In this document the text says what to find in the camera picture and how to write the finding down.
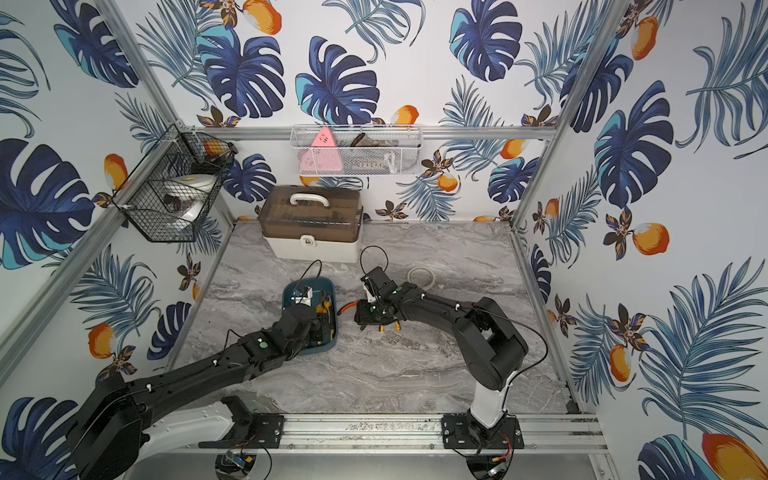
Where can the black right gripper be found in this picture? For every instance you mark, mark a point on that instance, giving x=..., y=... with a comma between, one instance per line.
x=361, y=313

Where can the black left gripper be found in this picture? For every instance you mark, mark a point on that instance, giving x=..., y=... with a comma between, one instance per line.
x=315, y=311

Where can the teal plastic storage tray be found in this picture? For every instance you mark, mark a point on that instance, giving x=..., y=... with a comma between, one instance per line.
x=323, y=298

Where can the orange long-nose pliers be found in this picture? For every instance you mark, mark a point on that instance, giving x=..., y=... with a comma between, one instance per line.
x=346, y=307

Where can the yellow combination pliers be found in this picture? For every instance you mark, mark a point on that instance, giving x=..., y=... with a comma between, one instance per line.
x=396, y=325

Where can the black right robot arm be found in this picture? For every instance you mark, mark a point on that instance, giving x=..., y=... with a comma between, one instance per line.
x=491, y=346

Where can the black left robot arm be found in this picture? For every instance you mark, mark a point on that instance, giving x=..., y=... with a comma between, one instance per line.
x=109, y=429

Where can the brown and white toolbox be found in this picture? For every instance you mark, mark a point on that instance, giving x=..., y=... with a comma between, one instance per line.
x=313, y=223

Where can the pink triangle item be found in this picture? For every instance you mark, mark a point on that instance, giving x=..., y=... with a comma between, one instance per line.
x=322, y=157

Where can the white item in black basket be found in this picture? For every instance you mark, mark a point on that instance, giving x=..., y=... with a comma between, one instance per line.
x=185, y=196

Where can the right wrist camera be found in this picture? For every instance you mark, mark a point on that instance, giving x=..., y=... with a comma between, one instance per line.
x=370, y=291

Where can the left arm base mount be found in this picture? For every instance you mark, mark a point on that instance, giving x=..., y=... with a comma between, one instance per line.
x=249, y=430

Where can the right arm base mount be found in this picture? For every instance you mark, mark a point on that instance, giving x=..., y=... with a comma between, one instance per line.
x=461, y=431

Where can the white wire wall basket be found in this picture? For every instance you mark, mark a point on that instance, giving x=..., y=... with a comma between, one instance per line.
x=367, y=150

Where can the black wire wall basket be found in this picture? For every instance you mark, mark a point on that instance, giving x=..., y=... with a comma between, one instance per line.
x=176, y=153

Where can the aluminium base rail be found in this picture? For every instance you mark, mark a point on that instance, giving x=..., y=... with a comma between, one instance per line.
x=410, y=434

